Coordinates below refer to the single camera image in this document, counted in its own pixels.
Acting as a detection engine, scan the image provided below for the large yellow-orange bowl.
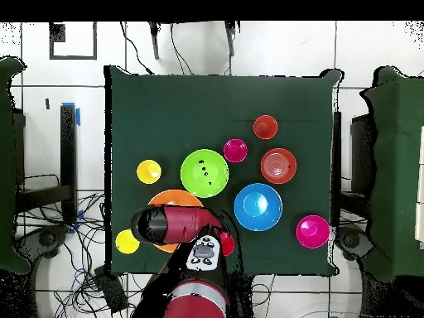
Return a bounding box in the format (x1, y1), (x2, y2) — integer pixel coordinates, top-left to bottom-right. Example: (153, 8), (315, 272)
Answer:
(147, 189), (205, 254)

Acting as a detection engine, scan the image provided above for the green bowl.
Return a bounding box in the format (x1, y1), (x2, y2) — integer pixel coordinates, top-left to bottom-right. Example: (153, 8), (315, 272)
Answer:
(180, 148), (230, 199)

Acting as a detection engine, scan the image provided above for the pink cup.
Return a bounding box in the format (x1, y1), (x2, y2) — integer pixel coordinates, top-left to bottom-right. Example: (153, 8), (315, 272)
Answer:
(222, 138), (248, 164)

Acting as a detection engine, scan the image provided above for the blue bowl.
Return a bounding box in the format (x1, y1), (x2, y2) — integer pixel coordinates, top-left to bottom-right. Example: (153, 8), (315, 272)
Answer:
(234, 182), (283, 232)

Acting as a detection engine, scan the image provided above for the amber yellow cup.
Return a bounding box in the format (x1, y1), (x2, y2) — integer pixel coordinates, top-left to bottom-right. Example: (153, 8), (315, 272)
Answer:
(136, 159), (163, 186)

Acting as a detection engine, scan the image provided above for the small orange bowl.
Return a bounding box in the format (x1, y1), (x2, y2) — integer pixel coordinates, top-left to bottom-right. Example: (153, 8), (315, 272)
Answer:
(260, 147), (298, 186)

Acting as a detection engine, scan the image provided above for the dark green table cloth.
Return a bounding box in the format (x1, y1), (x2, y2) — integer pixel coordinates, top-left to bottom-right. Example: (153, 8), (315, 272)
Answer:
(104, 65), (344, 277)

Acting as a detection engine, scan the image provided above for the orange cup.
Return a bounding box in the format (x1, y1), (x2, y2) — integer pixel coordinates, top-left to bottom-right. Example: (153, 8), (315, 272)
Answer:
(253, 114), (279, 141)

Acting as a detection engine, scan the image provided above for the red cup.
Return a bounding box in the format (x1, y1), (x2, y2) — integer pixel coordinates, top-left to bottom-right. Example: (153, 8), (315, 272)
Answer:
(219, 231), (236, 258)

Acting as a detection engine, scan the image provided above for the bright yellow cup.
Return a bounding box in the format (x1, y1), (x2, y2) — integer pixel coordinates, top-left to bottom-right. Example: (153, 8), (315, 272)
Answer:
(114, 229), (141, 255)

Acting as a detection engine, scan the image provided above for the pink bowl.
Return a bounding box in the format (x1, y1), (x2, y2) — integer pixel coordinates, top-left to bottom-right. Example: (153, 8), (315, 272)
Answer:
(295, 214), (331, 249)

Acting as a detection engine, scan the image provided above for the grey metal leg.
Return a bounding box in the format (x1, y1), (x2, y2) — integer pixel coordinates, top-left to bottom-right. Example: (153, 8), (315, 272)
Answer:
(147, 21), (161, 61)
(224, 21), (238, 58)

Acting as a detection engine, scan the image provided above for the blue tape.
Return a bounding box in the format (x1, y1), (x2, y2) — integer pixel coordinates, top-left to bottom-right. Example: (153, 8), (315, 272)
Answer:
(60, 102), (82, 128)

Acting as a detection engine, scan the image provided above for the black metal stand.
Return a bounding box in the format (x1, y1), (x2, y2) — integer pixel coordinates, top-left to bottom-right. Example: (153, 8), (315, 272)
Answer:
(14, 104), (79, 226)

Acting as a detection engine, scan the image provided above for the black cabinet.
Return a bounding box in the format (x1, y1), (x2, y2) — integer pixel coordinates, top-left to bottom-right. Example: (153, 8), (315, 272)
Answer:
(349, 113), (377, 196)
(12, 111), (27, 186)

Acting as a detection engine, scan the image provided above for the grey office chair base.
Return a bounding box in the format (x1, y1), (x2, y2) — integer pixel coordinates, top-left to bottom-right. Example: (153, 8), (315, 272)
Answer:
(14, 224), (70, 260)
(334, 226), (376, 262)

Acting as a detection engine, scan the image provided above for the black power adapter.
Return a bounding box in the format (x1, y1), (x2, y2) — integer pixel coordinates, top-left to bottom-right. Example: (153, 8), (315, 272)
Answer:
(94, 266), (130, 315)

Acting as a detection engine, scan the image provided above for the green cloth side table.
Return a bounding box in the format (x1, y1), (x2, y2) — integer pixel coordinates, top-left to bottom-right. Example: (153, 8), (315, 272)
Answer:
(0, 55), (31, 276)
(359, 65), (424, 282)

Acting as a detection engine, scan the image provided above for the black cable with plug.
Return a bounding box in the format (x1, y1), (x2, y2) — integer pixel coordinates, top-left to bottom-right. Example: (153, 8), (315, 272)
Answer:
(119, 22), (154, 76)

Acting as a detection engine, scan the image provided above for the black metal post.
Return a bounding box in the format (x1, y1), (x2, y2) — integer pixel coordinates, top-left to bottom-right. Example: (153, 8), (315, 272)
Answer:
(331, 110), (343, 229)

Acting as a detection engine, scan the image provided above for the tangle of cables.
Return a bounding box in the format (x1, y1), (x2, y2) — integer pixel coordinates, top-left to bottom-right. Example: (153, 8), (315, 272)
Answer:
(19, 193), (150, 318)

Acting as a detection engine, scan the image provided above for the thin black cable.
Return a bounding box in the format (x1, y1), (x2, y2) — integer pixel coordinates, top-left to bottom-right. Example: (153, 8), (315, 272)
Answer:
(169, 22), (194, 76)

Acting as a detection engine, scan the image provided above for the blue cable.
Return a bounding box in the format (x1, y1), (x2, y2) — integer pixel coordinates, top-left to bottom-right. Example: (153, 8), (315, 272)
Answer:
(70, 267), (100, 290)

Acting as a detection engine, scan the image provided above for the grey square floor frame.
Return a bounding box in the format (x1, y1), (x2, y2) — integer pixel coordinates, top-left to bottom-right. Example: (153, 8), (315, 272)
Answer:
(48, 22), (98, 61)

